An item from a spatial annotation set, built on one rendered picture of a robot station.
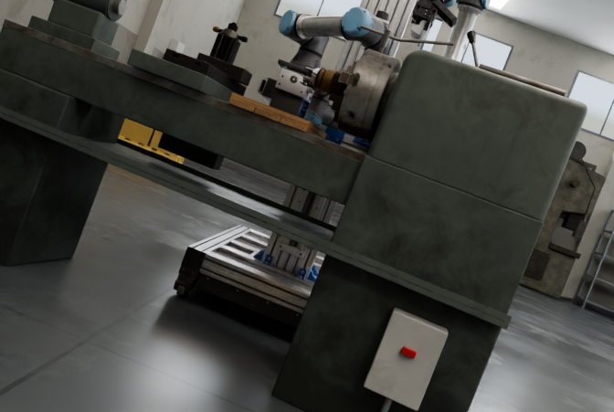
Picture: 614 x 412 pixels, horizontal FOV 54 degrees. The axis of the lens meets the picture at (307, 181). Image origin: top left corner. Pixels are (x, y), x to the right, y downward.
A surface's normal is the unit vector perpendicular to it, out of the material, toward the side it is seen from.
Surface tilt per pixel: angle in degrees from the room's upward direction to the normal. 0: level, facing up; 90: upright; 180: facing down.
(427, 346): 90
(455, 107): 90
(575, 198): 90
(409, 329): 90
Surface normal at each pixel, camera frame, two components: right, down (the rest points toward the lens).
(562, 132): -0.19, -0.04
